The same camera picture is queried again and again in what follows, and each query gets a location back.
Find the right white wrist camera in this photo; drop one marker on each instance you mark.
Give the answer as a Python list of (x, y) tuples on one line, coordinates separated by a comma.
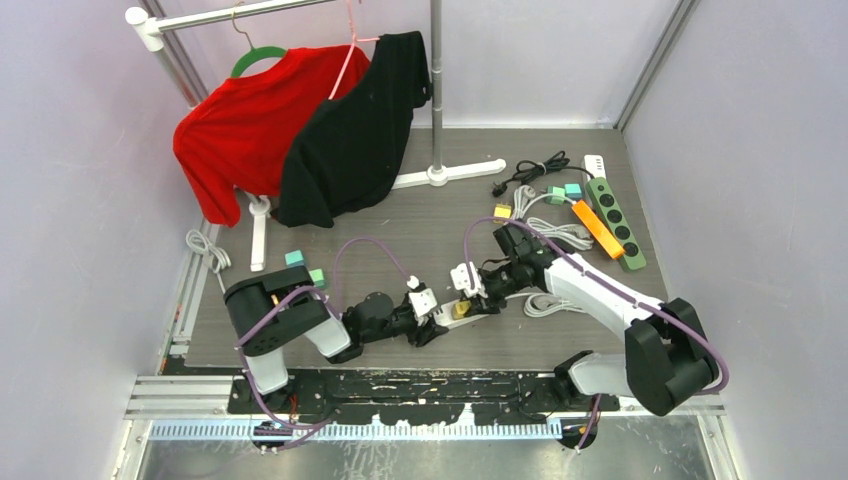
[(466, 279)]

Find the pink clothes hanger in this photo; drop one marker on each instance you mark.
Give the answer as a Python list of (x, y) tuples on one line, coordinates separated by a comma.
[(355, 40)]

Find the teal plug adapter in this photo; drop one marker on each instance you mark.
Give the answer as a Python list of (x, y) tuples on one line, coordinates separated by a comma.
[(573, 191)]

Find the yellow plug adapter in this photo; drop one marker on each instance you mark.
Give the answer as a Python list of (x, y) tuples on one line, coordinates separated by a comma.
[(502, 211)]

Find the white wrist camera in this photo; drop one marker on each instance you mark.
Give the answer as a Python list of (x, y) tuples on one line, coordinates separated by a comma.
[(423, 302), (466, 279)]

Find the green plug adapter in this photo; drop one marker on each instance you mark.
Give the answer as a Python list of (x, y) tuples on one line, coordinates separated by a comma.
[(555, 195)]

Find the green clothes hanger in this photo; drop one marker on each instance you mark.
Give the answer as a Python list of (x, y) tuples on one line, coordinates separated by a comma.
[(254, 54)]

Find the red t-shirt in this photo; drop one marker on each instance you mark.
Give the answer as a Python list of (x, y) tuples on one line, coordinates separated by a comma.
[(239, 136)]

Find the green power strip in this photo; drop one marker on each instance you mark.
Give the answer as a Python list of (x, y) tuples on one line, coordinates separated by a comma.
[(608, 209)]

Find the white power strip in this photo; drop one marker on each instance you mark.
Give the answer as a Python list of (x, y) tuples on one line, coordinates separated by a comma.
[(594, 166), (445, 318)]

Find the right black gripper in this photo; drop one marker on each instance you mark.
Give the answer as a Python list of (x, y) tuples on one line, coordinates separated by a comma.
[(490, 305)]

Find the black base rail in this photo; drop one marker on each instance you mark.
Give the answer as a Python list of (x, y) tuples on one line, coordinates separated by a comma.
[(426, 397)]

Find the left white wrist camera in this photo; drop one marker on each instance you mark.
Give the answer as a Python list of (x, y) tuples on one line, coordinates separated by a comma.
[(423, 302)]

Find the black t-shirt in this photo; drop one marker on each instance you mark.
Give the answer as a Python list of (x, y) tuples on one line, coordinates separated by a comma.
[(350, 152)]

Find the orange power strip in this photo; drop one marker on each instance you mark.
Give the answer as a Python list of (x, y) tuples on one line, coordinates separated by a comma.
[(597, 229)]

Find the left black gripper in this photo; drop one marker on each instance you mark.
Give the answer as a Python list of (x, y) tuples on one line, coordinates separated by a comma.
[(420, 333)]

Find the white clothes rack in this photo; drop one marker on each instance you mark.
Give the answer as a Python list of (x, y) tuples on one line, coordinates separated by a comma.
[(152, 30)]

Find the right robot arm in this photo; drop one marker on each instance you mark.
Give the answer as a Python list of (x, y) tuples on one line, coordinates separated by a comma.
[(667, 357)]

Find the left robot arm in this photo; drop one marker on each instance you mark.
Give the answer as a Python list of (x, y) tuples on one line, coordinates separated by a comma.
[(271, 310)]

